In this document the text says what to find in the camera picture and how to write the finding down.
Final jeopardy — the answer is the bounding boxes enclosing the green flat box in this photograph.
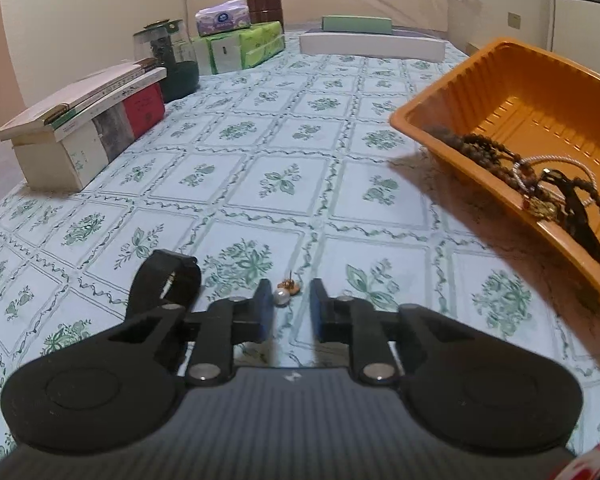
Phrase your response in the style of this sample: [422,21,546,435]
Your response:
[321,14,394,36]

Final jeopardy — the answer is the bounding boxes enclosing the red book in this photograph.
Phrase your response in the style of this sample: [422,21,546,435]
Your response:
[122,82,166,140]

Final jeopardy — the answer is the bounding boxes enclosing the orange plastic tray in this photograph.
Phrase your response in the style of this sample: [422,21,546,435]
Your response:
[388,36,600,314]

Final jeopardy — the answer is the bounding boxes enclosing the white book green edge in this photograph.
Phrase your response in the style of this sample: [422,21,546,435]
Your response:
[44,66,168,135]

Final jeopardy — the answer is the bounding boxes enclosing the pearl gold earring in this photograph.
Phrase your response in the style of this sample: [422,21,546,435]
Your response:
[272,270,304,307]

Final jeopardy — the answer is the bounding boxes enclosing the white grey wardrobe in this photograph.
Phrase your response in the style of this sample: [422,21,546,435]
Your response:
[549,0,600,96]

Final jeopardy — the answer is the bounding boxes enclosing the purple tissue pack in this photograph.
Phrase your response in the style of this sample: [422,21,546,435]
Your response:
[194,0,252,37]

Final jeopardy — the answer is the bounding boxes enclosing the brown bead bracelet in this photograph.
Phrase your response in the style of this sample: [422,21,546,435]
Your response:
[426,126,536,196]

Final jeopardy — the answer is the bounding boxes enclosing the white green tissue pack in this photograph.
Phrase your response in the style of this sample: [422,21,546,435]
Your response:
[190,35,247,75]

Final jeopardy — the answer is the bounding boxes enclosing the brown boxes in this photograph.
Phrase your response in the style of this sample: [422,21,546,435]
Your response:
[245,0,286,25]

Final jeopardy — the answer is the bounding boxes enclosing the gold charm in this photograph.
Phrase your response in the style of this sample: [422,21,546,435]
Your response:
[524,197,562,222]

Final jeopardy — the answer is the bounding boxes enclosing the white pearl bracelet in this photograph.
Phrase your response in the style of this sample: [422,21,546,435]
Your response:
[511,156,599,207]

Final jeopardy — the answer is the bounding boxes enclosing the grey book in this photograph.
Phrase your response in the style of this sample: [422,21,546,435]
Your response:
[92,104,137,162]

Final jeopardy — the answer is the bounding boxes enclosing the black cuff bracelet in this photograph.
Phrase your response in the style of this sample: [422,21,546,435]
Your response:
[125,248,202,328]

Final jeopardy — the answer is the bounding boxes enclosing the floral tablecloth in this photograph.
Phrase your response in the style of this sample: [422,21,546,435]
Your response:
[0,29,600,467]

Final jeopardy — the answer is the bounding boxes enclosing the white thick book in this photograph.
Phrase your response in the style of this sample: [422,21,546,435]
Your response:
[12,122,110,192]

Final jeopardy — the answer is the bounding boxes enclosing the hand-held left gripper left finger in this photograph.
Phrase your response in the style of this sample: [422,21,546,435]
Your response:
[109,279,276,387]

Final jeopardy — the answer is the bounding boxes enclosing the red white cloth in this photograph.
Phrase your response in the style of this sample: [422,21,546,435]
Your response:
[555,439,600,480]

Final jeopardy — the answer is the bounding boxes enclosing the white flat box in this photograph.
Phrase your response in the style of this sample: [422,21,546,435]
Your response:
[299,30,446,63]

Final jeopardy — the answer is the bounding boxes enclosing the glass pitcher dark green base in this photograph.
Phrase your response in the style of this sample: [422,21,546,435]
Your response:
[132,18,201,104]

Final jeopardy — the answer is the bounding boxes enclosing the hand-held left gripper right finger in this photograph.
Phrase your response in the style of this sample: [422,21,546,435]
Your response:
[310,278,477,387]

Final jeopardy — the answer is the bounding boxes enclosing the stack of boxes and books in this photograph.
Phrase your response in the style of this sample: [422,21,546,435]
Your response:
[0,58,160,142]

